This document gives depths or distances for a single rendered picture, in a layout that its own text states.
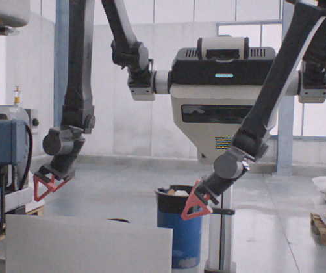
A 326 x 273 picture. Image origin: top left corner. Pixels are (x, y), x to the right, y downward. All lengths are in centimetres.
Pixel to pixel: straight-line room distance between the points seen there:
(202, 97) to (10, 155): 72
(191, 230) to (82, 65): 246
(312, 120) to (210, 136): 774
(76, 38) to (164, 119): 823
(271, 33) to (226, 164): 835
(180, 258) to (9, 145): 268
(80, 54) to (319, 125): 835
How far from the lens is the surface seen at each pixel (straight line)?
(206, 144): 141
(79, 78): 97
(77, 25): 95
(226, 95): 128
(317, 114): 908
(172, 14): 945
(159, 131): 916
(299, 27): 84
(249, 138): 92
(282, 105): 853
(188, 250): 329
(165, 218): 322
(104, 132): 960
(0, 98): 798
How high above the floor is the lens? 132
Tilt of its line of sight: 3 degrees down
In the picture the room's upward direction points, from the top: 1 degrees clockwise
